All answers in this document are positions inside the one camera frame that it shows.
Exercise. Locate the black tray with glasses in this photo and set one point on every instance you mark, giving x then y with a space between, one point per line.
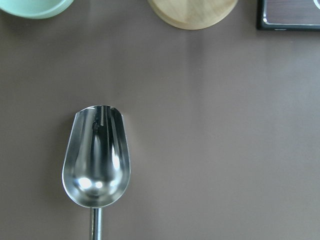
288 15

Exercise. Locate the green bowl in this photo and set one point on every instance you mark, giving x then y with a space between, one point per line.
34 9

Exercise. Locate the wooden cup tree stand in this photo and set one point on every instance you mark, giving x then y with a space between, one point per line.
192 14

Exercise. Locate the metal ice scoop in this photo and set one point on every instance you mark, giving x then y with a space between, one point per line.
97 168

